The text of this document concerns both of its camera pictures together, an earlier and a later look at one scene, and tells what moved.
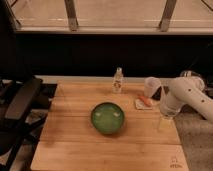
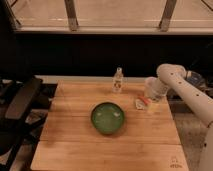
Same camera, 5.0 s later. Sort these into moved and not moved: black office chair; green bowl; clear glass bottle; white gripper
Moved: white gripper
Not moved: black office chair; clear glass bottle; green bowl
